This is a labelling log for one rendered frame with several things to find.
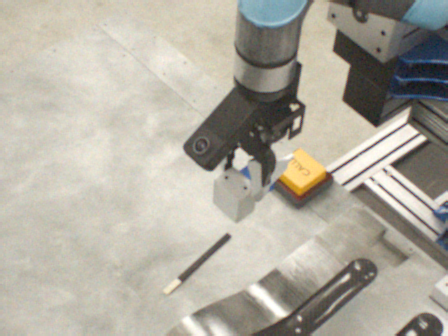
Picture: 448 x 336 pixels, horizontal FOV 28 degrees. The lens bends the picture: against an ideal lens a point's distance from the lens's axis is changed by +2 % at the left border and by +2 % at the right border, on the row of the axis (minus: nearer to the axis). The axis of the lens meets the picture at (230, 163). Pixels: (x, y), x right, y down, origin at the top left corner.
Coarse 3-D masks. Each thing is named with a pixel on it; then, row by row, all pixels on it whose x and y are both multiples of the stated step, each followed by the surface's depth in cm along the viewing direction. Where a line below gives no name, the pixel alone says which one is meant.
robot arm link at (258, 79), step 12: (240, 60) 101; (240, 72) 103; (252, 72) 101; (264, 72) 101; (276, 72) 101; (288, 72) 102; (252, 84) 103; (264, 84) 102; (276, 84) 103; (288, 84) 104
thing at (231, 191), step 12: (288, 156) 126; (216, 180) 120; (228, 180) 120; (240, 180) 120; (216, 192) 121; (228, 192) 119; (240, 192) 118; (216, 204) 123; (228, 204) 120; (240, 204) 119; (252, 204) 121; (228, 216) 122; (240, 216) 121
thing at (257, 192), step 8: (280, 160) 117; (248, 168) 115; (256, 168) 114; (280, 168) 118; (256, 176) 115; (272, 176) 117; (256, 184) 116; (256, 192) 117; (264, 192) 117; (256, 200) 119
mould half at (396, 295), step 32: (352, 224) 125; (320, 256) 121; (352, 256) 121; (416, 256) 122; (256, 288) 118; (288, 288) 118; (384, 288) 118; (416, 288) 119; (192, 320) 109; (224, 320) 110; (256, 320) 113; (352, 320) 116; (384, 320) 116
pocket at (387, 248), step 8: (384, 232) 125; (376, 240) 125; (384, 240) 126; (392, 240) 125; (376, 248) 126; (384, 248) 126; (392, 248) 125; (400, 248) 124; (384, 256) 125; (392, 256) 125; (400, 256) 125; (408, 256) 124; (392, 264) 124; (400, 264) 124
